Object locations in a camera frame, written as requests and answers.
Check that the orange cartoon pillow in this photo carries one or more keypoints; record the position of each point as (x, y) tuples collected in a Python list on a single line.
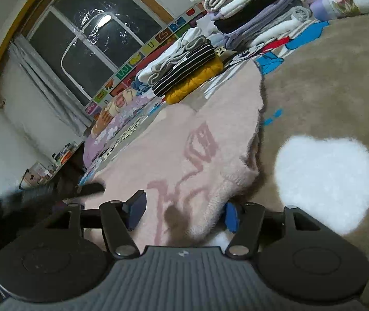
[(116, 105)]

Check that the black striped folded garment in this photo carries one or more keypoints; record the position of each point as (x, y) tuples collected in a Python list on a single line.
[(184, 68)]

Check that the cartoon printed blanket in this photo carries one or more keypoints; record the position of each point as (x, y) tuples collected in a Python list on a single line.
[(317, 110)]

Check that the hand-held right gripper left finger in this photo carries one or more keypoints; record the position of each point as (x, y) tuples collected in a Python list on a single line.
[(136, 210)]

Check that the window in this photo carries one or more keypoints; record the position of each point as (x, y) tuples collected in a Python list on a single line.
[(106, 26)]

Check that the dark desk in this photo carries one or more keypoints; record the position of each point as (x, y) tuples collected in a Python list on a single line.
[(71, 167)]

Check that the pink knit sweater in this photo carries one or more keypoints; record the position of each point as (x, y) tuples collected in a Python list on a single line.
[(171, 155)]

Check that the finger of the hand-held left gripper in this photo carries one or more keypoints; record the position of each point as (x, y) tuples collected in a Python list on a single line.
[(89, 189)]

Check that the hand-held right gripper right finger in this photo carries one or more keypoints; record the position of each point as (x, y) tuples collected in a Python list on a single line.
[(231, 217)]

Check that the desk clutter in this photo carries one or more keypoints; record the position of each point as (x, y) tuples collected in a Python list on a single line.
[(64, 152)]

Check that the printed cardboard box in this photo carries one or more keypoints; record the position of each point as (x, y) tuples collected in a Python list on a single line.
[(35, 173)]

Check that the colourful letter headboard mat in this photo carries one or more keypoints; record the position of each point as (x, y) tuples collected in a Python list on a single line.
[(132, 61)]

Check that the stack with lavender folded clothes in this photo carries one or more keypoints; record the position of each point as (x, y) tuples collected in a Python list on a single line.
[(252, 9)]

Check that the mustard yellow folded garment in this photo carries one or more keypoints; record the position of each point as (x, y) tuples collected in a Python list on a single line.
[(194, 82)]

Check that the white folded garment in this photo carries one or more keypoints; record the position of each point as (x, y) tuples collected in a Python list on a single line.
[(158, 68)]

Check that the grey curtain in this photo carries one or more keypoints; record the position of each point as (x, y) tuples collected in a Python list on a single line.
[(51, 90)]

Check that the lavender floral bedsheet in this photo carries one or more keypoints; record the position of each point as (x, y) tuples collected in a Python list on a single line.
[(106, 129)]

